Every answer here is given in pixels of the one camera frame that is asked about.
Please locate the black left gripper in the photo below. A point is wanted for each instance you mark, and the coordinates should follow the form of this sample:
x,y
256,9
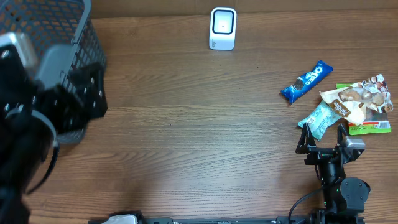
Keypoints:
x,y
95,94

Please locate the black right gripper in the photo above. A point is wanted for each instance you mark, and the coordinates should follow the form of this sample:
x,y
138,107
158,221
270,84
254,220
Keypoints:
x,y
306,143

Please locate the light teal snack packet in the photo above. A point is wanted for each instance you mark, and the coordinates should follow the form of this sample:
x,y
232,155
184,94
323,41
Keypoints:
x,y
320,119

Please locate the beige paper snack bag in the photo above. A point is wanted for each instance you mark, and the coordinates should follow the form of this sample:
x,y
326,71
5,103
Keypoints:
x,y
351,102

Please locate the green clear snack bag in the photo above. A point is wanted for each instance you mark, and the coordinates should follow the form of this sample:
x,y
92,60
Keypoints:
x,y
374,122

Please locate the blue snack packet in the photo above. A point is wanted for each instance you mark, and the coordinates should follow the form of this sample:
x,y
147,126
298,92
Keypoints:
x,y
307,81

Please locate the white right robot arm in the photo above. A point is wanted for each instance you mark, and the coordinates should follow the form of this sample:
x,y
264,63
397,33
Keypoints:
x,y
343,197

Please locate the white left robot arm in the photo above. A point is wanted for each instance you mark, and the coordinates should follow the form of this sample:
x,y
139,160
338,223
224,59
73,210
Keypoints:
x,y
31,117

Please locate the white barcode scanner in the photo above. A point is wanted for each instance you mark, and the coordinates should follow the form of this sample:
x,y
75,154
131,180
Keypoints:
x,y
222,34

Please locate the grey plastic mesh basket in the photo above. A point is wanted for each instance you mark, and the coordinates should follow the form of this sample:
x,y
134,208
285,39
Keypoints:
x,y
50,39

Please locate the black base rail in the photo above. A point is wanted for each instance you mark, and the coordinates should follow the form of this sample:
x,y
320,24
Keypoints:
x,y
138,217

